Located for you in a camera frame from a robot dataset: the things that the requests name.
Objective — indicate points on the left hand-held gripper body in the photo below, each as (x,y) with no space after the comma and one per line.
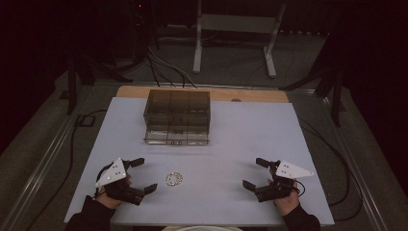
(113,173)

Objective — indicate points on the person's left hand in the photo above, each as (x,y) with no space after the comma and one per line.
(110,201)

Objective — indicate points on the person's right hand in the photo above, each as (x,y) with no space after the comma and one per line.
(288,203)

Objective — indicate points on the dark transparent drawer box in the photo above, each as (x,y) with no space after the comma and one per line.
(177,115)

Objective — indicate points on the white table mat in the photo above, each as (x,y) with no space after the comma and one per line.
(208,144)

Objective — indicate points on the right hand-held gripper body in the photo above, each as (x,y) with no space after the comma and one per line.
(288,170)

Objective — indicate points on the grey metal stand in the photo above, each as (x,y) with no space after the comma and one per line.
(237,24)

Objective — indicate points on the black tripod stand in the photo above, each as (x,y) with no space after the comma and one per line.
(330,83)
(83,70)

